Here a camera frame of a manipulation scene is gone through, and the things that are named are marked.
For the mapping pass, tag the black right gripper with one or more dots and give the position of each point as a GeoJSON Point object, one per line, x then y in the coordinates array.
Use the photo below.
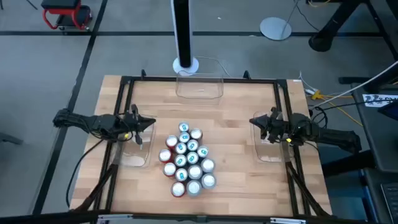
{"type": "Point", "coordinates": [280, 126]}

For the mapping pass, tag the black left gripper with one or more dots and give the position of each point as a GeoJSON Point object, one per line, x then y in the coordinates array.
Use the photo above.
{"type": "Point", "coordinates": [130, 124]}

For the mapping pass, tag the clear plastic bin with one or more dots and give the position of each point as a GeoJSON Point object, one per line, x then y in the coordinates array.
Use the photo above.
{"type": "Point", "coordinates": [199, 87]}
{"type": "Point", "coordinates": [136, 155]}
{"type": "Point", "coordinates": [270, 152]}

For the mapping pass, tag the blue silver Red Bull can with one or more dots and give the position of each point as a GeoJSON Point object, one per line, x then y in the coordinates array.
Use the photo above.
{"type": "Point", "coordinates": [192, 145]}
{"type": "Point", "coordinates": [181, 175]}
{"type": "Point", "coordinates": [202, 152]}
{"type": "Point", "coordinates": [192, 157]}
{"type": "Point", "coordinates": [184, 137]}
{"type": "Point", "coordinates": [183, 127]}
{"type": "Point", "coordinates": [180, 148]}
{"type": "Point", "coordinates": [180, 160]}

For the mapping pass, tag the red white Spindrift can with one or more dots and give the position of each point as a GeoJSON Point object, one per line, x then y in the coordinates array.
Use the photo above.
{"type": "Point", "coordinates": [208, 180]}
{"type": "Point", "coordinates": [207, 165]}

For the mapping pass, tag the pink white Spindrift can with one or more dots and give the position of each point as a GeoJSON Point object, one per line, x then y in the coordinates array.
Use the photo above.
{"type": "Point", "coordinates": [193, 187]}

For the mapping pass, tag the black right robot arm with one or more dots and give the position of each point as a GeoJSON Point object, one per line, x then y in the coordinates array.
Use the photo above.
{"type": "Point", "coordinates": [335, 138]}

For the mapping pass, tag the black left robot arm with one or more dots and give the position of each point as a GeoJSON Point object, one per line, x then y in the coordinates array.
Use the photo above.
{"type": "Point", "coordinates": [93, 123]}

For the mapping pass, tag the yellow plug connector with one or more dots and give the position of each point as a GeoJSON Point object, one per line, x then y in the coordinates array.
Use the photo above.
{"type": "Point", "coordinates": [317, 94]}

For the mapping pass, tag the black desk foot bar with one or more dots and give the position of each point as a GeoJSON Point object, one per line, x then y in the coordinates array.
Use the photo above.
{"type": "Point", "coordinates": [348, 163]}

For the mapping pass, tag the grey round floor stand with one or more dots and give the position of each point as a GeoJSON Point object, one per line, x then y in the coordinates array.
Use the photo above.
{"type": "Point", "coordinates": [275, 29]}

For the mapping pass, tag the white paper label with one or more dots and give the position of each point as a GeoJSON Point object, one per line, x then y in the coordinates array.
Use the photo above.
{"type": "Point", "coordinates": [373, 101]}

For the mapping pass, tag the black side desk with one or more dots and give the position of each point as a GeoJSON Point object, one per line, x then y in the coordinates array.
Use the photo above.
{"type": "Point", "coordinates": [382, 146]}

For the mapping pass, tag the dark tablet screen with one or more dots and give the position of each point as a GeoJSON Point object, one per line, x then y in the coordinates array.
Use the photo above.
{"type": "Point", "coordinates": [390, 112]}

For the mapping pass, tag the black chair leg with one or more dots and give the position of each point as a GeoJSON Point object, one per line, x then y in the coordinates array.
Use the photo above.
{"type": "Point", "coordinates": [9, 138]}

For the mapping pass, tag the black front beam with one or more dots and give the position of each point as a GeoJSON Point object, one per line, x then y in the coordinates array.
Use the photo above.
{"type": "Point", "coordinates": [46, 218]}

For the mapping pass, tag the black keyboard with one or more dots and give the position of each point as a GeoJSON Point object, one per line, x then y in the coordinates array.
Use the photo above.
{"type": "Point", "coordinates": [391, 202]}

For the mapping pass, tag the black aluminium table frame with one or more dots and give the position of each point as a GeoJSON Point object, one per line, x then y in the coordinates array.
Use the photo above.
{"type": "Point", "coordinates": [231, 80]}

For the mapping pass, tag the black desk leg frame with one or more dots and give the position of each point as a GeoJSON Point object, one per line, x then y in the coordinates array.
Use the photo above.
{"type": "Point", "coordinates": [323, 40]}

